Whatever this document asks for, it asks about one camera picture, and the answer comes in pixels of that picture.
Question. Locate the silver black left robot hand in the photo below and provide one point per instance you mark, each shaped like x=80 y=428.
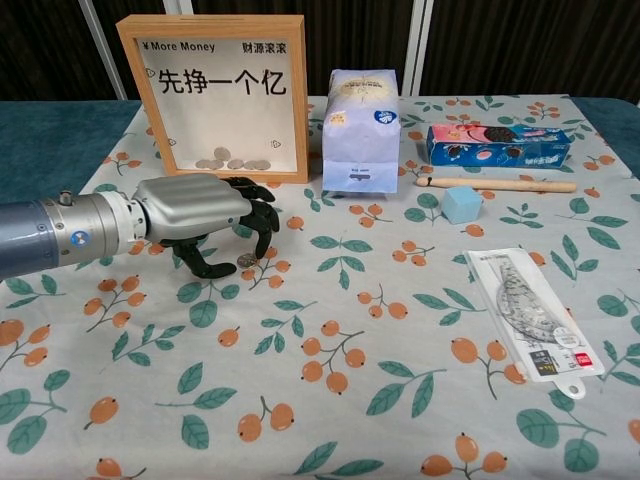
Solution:
x=190 y=205

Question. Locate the patterned coin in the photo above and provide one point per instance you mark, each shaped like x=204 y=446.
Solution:
x=245 y=260

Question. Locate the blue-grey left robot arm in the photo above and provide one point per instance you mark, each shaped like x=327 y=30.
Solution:
x=50 y=235

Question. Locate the teal table cover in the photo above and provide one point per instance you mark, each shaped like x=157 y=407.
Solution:
x=50 y=150

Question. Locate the light blue paper bag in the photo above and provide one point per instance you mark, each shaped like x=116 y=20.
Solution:
x=360 y=140

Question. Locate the floral leaf-print tablecloth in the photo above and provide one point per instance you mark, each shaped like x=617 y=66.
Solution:
x=320 y=350

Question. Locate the dark slatted partition panel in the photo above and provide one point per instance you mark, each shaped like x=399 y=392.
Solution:
x=40 y=45
x=350 y=30
x=540 y=45

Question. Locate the light blue foam cube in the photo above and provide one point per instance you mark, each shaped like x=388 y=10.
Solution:
x=461 y=204

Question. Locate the blue Oreo cookie box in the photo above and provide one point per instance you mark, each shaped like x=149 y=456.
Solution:
x=495 y=147

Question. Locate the wooden stick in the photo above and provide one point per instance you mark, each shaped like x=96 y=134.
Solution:
x=500 y=184

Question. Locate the packaged clear ruler set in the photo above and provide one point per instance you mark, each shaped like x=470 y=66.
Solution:
x=530 y=315

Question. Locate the wooden framed coin box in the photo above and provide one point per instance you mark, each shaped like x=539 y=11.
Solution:
x=225 y=120

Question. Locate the white partition post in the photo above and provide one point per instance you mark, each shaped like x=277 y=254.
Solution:
x=102 y=50
x=420 y=45

